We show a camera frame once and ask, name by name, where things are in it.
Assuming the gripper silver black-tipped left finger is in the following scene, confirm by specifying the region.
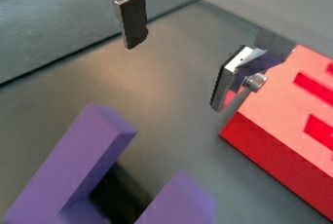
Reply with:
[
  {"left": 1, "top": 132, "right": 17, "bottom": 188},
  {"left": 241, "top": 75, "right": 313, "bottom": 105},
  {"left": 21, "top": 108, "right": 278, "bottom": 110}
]
[{"left": 114, "top": 0, "right": 148, "bottom": 50}]

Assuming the red board with slots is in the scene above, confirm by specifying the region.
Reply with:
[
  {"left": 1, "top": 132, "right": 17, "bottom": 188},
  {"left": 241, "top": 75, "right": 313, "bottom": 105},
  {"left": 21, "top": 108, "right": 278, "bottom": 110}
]
[{"left": 219, "top": 46, "right": 333, "bottom": 224}]

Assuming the purple U-shaped block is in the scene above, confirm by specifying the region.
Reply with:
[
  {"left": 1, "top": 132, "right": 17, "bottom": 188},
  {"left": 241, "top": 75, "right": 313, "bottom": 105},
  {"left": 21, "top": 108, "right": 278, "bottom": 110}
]
[{"left": 4, "top": 104, "right": 215, "bottom": 224}]

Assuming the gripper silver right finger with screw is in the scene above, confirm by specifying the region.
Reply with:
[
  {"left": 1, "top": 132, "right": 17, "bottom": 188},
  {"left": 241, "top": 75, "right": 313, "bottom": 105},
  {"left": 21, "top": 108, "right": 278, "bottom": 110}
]
[{"left": 210, "top": 46, "right": 266, "bottom": 112}]

